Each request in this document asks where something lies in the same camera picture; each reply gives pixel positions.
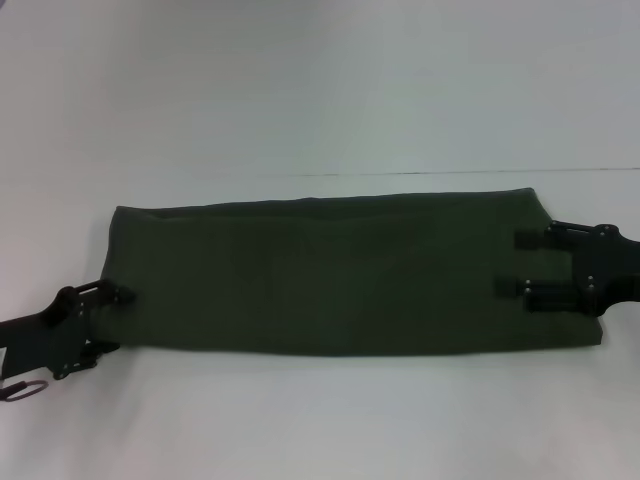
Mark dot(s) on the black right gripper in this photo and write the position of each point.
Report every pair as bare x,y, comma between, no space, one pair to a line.
610,270

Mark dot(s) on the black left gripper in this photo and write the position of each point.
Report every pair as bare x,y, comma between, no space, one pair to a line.
45,340

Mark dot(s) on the dark green shirt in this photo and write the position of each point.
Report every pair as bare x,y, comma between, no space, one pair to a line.
325,270

